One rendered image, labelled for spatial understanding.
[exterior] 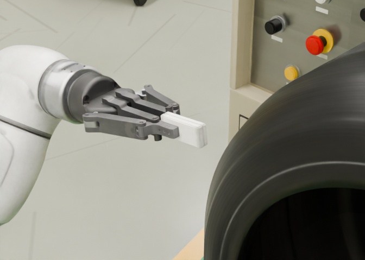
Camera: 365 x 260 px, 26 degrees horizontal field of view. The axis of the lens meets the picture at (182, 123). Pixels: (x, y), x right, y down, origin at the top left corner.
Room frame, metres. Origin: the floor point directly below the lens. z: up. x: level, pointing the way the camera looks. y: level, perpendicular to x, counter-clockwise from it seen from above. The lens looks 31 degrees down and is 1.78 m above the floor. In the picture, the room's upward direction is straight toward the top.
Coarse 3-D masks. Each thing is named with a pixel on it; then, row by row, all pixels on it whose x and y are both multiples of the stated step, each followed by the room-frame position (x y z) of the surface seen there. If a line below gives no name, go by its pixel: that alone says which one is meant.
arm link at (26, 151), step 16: (0, 128) 1.02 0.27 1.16; (16, 128) 1.01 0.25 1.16; (0, 144) 0.99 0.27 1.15; (16, 144) 1.00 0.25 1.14; (32, 144) 1.01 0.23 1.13; (0, 160) 0.98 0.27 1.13; (16, 160) 0.99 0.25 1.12; (32, 160) 1.00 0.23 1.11; (0, 176) 0.96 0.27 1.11; (16, 176) 0.98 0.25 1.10; (32, 176) 1.00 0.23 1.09; (0, 192) 0.96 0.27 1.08; (16, 192) 0.97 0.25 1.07; (0, 208) 0.95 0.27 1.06; (16, 208) 0.97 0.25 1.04; (0, 224) 0.96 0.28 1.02
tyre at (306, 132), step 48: (288, 96) 0.66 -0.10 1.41; (336, 96) 0.61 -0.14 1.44; (240, 144) 0.68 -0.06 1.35; (288, 144) 0.61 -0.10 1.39; (336, 144) 0.58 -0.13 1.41; (240, 192) 0.65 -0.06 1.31; (288, 192) 0.60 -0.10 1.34; (336, 192) 0.88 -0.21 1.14; (240, 240) 0.64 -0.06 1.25; (288, 240) 0.82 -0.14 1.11; (336, 240) 0.86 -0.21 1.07
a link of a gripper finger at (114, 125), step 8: (88, 120) 0.92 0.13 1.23; (96, 120) 0.92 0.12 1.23; (104, 120) 0.91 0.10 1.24; (112, 120) 0.90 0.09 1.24; (120, 120) 0.90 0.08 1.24; (128, 120) 0.90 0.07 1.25; (136, 120) 0.89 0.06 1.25; (144, 120) 0.89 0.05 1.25; (88, 128) 0.92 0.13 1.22; (96, 128) 0.92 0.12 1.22; (104, 128) 0.91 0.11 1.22; (112, 128) 0.90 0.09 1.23; (120, 128) 0.90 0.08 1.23; (128, 128) 0.89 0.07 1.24; (128, 136) 0.89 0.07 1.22; (136, 136) 0.88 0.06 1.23; (144, 136) 0.88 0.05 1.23
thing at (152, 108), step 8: (120, 88) 0.99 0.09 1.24; (120, 96) 0.97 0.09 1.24; (128, 96) 0.97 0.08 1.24; (136, 96) 0.96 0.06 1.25; (136, 104) 0.95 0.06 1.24; (144, 104) 0.94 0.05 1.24; (152, 104) 0.94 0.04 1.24; (152, 112) 0.93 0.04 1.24; (160, 112) 0.92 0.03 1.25; (160, 120) 0.92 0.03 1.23
